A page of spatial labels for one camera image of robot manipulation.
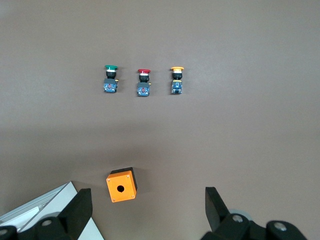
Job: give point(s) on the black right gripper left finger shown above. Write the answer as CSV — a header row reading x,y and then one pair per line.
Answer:
x,y
75,212

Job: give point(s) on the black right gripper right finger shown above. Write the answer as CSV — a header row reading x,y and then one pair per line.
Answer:
x,y
217,212

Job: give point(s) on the yellow mushroom push button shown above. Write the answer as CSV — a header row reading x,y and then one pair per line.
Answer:
x,y
177,83

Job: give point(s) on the white drawer cabinet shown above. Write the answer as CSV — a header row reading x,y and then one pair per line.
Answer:
x,y
60,200

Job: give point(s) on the green mushroom push button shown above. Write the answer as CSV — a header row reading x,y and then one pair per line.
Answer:
x,y
110,82

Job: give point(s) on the red mushroom push button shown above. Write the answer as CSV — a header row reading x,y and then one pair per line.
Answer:
x,y
144,86

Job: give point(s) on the orange button enclosure box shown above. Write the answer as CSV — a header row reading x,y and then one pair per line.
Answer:
x,y
121,187

